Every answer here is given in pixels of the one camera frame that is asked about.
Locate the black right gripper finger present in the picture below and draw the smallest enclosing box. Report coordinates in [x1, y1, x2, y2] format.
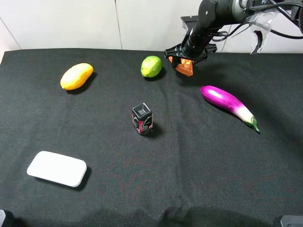
[192, 60, 200, 73]

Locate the grey base left corner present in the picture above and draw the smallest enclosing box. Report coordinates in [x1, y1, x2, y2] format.
[0, 210, 6, 227]

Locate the black patterned tin box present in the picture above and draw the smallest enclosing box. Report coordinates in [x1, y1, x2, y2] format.
[131, 103, 153, 135]

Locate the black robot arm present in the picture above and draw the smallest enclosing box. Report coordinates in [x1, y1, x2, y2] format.
[164, 0, 303, 76]

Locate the white rectangular tray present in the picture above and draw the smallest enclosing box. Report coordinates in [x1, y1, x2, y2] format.
[27, 151, 87, 188]

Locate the black cable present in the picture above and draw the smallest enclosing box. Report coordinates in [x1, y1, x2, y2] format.
[212, 0, 303, 43]

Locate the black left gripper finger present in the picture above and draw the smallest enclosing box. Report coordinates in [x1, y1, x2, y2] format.
[170, 56, 181, 69]

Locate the black table cloth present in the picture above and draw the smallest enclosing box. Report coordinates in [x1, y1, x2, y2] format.
[0, 49, 303, 227]

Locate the orange waffle slice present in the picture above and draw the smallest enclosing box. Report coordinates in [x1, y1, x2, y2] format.
[169, 56, 193, 77]

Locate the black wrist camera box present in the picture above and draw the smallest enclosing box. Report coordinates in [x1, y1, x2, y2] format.
[181, 16, 198, 34]

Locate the grey base right corner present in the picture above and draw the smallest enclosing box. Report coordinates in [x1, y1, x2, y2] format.
[280, 215, 303, 227]

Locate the grey base corner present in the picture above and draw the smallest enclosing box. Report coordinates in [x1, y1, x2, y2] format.
[0, 210, 6, 227]
[280, 215, 303, 227]

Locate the purple eggplant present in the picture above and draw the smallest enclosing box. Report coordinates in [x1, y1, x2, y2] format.
[200, 86, 260, 132]

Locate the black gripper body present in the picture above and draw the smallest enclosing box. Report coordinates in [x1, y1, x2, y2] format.
[164, 31, 217, 62]

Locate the clear plastic wrap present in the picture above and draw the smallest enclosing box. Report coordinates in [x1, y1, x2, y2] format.
[246, 9, 278, 55]

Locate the green lime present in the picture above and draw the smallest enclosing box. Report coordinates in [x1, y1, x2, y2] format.
[141, 56, 162, 78]

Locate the yellow mango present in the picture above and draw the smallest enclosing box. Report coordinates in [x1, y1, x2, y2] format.
[60, 63, 93, 90]

